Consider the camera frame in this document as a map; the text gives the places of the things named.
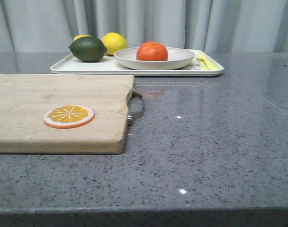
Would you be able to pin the yellow plastic utensil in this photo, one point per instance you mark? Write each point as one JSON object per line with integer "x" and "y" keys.
{"x": 203, "y": 66}

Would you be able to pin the grey curtain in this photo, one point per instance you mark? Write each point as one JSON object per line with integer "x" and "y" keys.
{"x": 208, "y": 25}

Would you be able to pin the white bear print tray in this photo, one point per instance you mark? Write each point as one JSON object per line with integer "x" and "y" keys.
{"x": 109, "y": 65}

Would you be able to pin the green lime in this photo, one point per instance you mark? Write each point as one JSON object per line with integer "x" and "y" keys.
{"x": 88, "y": 49}

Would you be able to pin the metal board handle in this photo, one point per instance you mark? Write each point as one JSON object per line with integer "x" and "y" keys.
{"x": 136, "y": 107}

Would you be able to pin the wooden cutting board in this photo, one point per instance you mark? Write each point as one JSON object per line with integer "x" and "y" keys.
{"x": 26, "y": 98}

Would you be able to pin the yellow lemon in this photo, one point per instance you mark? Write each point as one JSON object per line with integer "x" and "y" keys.
{"x": 114, "y": 42}
{"x": 80, "y": 36}

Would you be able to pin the beige round plate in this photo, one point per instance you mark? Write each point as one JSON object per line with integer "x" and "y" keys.
{"x": 177, "y": 58}

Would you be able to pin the yellow plastic fork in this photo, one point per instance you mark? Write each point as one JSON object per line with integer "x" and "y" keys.
{"x": 209, "y": 62}

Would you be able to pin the orange mandarin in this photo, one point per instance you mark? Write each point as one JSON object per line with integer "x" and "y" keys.
{"x": 152, "y": 51}

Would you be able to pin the orange slice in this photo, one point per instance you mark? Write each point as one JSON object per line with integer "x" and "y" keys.
{"x": 68, "y": 116}

